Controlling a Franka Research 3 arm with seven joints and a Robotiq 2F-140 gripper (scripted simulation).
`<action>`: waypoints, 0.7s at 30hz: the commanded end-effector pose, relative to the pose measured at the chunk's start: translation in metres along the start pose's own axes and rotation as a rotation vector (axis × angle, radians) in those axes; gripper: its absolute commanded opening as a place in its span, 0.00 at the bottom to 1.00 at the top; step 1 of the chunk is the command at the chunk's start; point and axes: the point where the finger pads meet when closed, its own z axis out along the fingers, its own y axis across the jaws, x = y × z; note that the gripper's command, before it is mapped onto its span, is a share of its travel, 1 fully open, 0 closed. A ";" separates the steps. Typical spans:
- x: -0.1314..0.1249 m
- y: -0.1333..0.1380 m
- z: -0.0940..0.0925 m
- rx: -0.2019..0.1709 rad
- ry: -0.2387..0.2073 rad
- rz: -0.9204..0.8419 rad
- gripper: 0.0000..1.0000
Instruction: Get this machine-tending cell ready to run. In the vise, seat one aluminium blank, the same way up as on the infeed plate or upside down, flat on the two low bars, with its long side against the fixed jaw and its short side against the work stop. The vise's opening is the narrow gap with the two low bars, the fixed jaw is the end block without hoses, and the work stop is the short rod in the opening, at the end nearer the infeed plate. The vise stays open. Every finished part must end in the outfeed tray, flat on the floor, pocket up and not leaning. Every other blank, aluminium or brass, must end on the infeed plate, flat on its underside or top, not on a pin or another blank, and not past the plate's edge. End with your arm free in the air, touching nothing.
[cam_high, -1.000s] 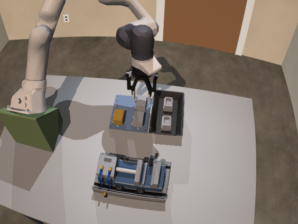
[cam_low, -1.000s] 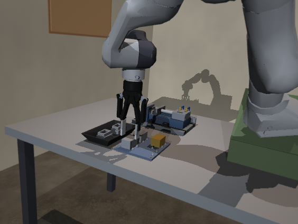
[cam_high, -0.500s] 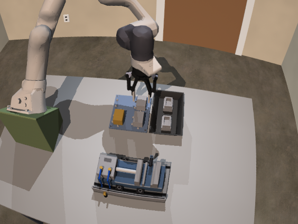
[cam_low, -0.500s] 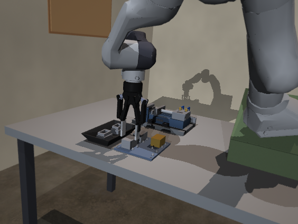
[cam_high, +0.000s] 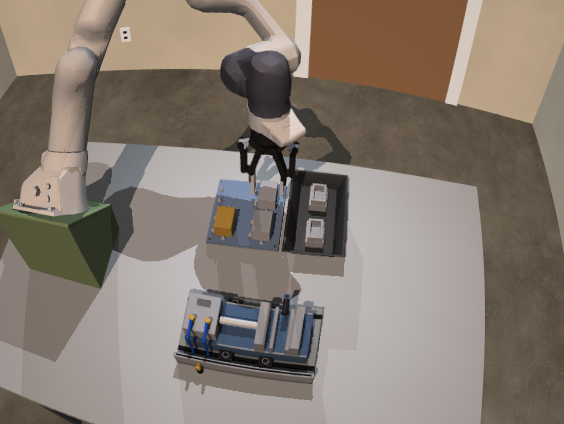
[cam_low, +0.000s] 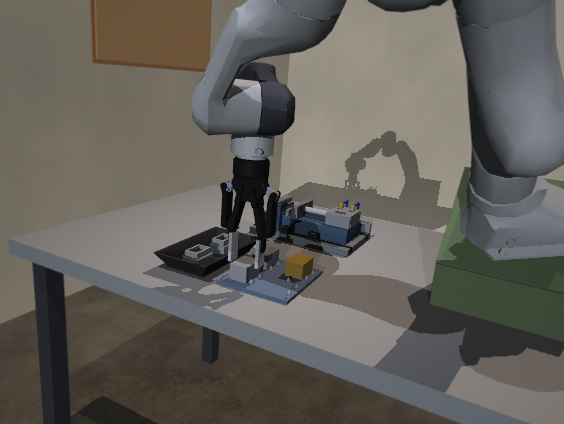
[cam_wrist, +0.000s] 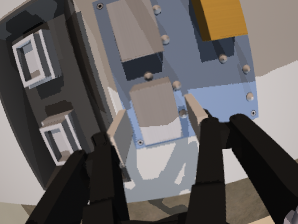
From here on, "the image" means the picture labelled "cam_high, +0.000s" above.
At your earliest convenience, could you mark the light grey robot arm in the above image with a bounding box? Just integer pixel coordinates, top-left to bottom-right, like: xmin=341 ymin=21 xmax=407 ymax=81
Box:
xmin=12 ymin=0 xmax=306 ymax=217

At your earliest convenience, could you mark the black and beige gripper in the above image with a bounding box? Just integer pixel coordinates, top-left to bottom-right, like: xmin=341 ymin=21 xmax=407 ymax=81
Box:
xmin=237 ymin=129 xmax=299 ymax=197

